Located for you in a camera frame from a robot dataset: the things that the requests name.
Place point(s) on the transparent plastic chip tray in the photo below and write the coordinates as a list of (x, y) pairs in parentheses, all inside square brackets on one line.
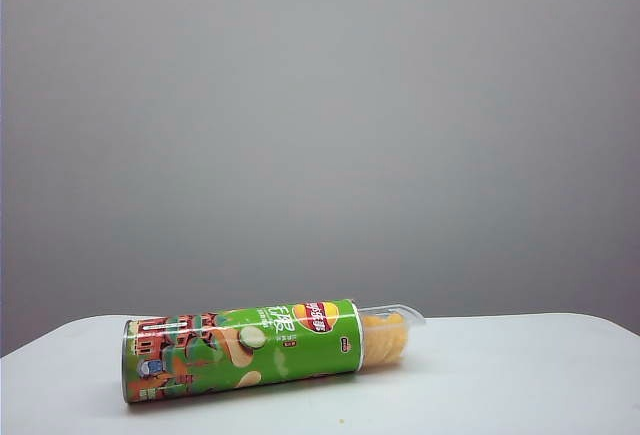
[(413, 317)]

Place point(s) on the green potato chips tube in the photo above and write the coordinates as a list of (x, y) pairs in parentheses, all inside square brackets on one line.
[(300, 350)]

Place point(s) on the stack of yellow potato chips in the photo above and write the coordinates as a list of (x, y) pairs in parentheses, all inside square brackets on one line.
[(385, 337)]

